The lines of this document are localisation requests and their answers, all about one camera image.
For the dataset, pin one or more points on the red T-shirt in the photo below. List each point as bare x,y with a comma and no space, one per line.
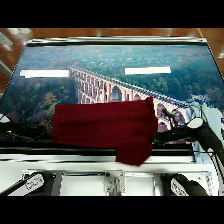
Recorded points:
106,126

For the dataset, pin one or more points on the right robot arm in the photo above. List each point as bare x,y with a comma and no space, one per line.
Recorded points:
209,136

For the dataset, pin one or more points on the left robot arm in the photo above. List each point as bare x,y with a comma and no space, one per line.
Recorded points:
20,186

